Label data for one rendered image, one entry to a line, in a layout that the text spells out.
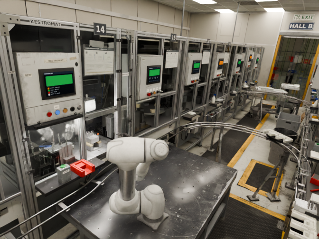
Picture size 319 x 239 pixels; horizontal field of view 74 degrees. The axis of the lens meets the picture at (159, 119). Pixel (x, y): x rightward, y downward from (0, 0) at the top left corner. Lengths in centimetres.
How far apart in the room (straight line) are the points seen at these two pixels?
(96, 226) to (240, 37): 904
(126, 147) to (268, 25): 894
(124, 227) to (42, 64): 125
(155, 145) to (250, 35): 891
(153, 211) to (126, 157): 66
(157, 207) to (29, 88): 116
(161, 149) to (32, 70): 96
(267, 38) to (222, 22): 194
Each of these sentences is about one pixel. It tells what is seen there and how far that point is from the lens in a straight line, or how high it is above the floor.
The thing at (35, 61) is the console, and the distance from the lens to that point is 156.
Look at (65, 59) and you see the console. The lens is 166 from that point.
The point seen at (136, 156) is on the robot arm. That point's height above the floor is 140.
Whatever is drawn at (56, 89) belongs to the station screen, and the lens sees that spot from 162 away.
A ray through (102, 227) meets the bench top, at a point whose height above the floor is 68.
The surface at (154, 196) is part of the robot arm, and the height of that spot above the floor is 93.
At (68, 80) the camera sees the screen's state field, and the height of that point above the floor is 164.
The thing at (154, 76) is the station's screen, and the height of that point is 159.
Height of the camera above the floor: 194
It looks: 20 degrees down
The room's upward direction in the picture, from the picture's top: 4 degrees clockwise
